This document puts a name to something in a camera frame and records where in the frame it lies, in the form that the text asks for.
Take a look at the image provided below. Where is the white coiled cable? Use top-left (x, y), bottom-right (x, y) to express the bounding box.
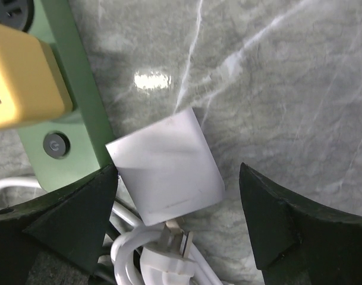
top-left (0, 178), bottom-right (223, 285)

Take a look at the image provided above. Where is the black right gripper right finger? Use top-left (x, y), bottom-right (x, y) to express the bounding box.
top-left (239, 163), bottom-right (362, 284)

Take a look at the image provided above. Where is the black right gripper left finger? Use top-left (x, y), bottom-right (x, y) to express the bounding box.
top-left (0, 164), bottom-right (118, 284)

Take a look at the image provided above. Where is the green power strip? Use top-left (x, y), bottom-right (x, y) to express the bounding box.
top-left (0, 1), bottom-right (114, 191)

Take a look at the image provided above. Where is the yellow plug adapter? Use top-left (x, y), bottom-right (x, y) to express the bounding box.
top-left (0, 24), bottom-right (73, 130)

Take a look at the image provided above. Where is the white plug adapter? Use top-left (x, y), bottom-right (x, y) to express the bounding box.
top-left (106, 107), bottom-right (226, 226)

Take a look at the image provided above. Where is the black coiled cable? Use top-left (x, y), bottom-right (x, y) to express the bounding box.
top-left (94, 198), bottom-right (146, 285)

